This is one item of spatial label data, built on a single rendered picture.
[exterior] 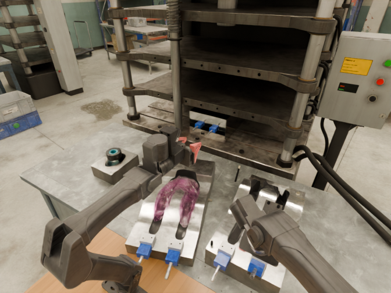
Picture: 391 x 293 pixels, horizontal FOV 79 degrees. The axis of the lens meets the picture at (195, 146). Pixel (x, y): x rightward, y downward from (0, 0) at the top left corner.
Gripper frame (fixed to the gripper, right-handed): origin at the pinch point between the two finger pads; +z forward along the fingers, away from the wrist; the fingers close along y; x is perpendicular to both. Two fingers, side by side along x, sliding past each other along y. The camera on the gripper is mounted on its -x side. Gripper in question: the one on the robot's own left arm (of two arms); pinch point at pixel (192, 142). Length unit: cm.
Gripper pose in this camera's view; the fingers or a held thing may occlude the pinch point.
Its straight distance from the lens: 83.7
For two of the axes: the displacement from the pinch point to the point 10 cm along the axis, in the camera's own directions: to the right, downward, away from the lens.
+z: 5.5, -4.4, 7.1
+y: -8.4, -3.1, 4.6
